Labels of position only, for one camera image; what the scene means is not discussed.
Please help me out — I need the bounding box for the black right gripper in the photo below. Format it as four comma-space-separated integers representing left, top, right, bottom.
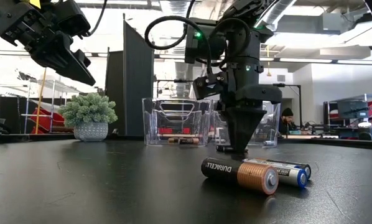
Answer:
222, 63, 283, 154

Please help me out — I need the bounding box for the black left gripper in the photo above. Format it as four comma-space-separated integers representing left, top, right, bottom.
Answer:
0, 0, 96, 87

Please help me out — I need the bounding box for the clear plastic bin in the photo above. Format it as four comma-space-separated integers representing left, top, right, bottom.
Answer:
211, 100, 282, 147
141, 98, 212, 147

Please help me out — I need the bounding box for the person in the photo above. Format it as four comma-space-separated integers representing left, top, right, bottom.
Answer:
278, 108, 299, 136

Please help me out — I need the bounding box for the metal shelf rack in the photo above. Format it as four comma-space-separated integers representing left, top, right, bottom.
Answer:
20, 79, 81, 135

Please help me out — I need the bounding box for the green artificial plant grey pot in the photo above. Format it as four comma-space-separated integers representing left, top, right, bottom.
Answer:
57, 92, 118, 142

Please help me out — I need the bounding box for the black partition panel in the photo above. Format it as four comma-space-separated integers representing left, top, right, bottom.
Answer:
105, 12, 156, 138

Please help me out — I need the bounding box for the black low barrier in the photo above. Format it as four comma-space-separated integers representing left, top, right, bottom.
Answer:
0, 96, 28, 135

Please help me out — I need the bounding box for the cluttered workbench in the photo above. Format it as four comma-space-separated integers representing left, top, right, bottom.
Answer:
322, 93, 372, 142

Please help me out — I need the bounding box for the dark computer monitor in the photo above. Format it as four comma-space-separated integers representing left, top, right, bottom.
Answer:
337, 100, 370, 119

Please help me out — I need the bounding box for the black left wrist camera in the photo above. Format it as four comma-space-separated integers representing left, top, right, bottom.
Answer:
52, 0, 92, 38

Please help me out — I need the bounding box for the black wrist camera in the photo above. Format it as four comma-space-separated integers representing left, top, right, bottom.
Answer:
192, 72, 230, 101
52, 0, 92, 38

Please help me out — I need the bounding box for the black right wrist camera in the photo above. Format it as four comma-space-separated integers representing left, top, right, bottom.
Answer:
192, 72, 230, 101

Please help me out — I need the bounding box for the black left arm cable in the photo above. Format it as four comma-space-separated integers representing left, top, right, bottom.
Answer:
88, 0, 109, 37

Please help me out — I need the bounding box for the yellow cable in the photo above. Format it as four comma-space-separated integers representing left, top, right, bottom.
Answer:
34, 67, 49, 135

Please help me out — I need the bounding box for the black metal rig frame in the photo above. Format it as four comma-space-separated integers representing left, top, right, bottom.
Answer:
272, 83, 302, 125

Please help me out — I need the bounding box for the silver ventilation duct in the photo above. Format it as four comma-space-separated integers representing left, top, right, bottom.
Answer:
159, 0, 193, 97
254, 0, 299, 32

